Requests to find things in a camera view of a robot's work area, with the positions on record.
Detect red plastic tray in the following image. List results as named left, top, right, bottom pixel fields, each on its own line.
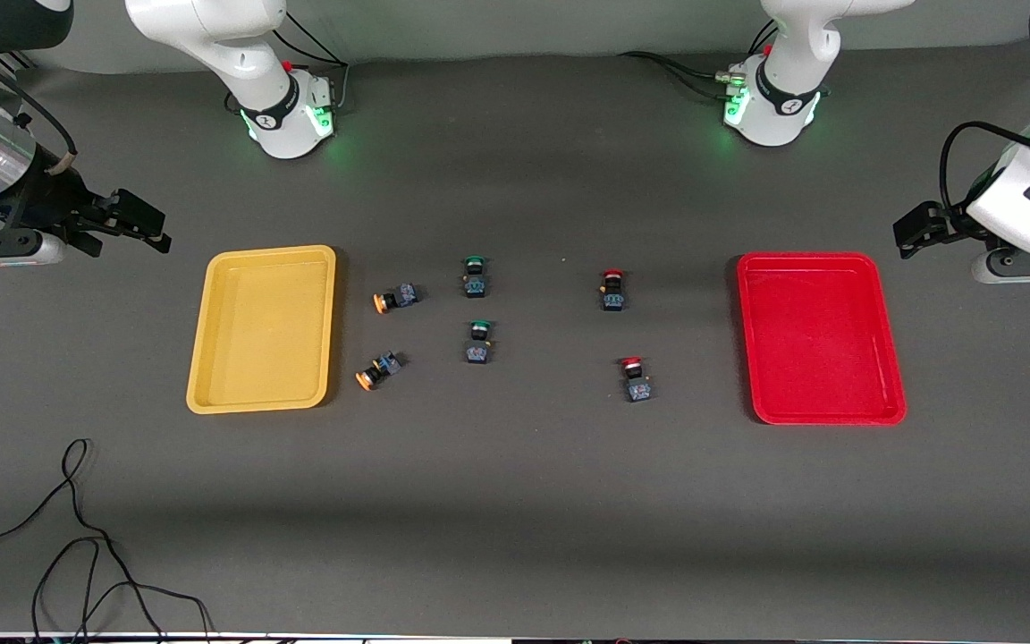
left=737, top=251, right=908, bottom=427

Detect yellow plastic tray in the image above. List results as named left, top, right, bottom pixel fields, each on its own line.
left=186, top=244, right=338, bottom=416

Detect black arm base cables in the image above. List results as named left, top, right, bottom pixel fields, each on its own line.
left=224, top=9, right=351, bottom=117
left=618, top=18, right=781, bottom=101

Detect black left arm base cables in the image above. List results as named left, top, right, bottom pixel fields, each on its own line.
left=618, top=18, right=781, bottom=101

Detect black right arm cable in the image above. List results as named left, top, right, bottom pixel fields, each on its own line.
left=0, top=36, right=80, bottom=175

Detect black right arm base cables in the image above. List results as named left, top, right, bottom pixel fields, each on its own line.
left=224, top=9, right=351, bottom=117

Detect yellow push button switch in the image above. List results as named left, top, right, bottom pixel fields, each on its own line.
left=373, top=283, right=422, bottom=316
left=355, top=351, right=403, bottom=392

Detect thin black loose cable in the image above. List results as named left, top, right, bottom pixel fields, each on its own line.
left=0, top=437, right=214, bottom=644

